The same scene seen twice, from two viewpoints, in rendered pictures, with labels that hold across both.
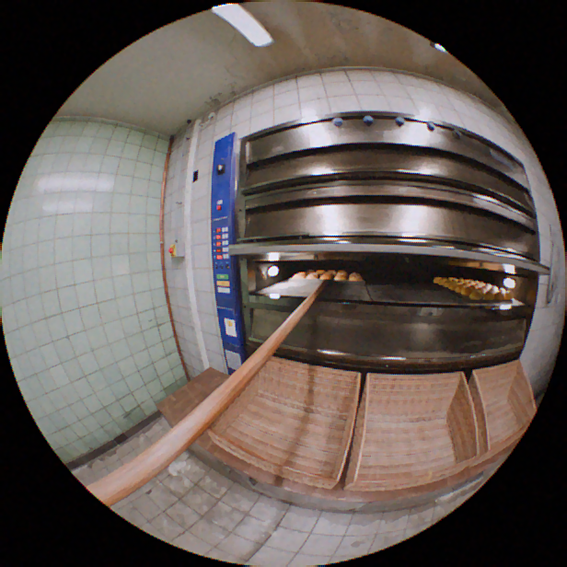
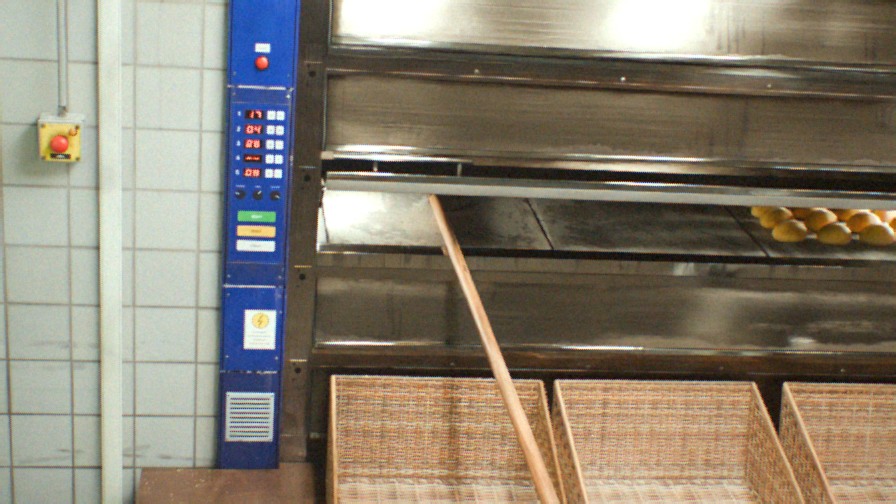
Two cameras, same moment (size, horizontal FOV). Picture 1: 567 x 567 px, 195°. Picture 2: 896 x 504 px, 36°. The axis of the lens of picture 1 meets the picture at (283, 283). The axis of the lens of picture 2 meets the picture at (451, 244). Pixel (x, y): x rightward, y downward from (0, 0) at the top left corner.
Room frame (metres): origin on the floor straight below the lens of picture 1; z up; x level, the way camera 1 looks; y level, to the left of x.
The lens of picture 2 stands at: (-2.03, 1.63, 2.50)
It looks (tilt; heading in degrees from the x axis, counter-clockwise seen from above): 22 degrees down; 327
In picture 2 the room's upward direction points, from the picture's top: 5 degrees clockwise
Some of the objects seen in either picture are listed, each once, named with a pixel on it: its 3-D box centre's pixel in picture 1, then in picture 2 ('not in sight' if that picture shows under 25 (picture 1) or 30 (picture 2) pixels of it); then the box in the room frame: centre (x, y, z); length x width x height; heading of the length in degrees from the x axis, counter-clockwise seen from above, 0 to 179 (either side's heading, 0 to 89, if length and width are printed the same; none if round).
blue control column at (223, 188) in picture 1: (287, 283); (254, 165); (1.75, -0.05, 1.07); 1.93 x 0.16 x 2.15; 157
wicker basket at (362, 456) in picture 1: (420, 430); (673, 471); (0.24, -0.54, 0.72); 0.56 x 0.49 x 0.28; 67
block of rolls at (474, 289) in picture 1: (472, 286); (820, 199); (0.66, -1.35, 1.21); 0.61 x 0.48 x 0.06; 157
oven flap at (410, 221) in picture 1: (440, 221); (688, 127); (0.49, -0.64, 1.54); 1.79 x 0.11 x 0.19; 67
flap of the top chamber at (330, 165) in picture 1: (431, 164); (704, 23); (0.49, -0.64, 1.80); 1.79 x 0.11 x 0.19; 67
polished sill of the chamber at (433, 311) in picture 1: (432, 309); (664, 264); (0.51, -0.65, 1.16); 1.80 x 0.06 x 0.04; 67
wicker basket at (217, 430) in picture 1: (287, 415); (442, 470); (0.47, 0.00, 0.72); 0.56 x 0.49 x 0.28; 66
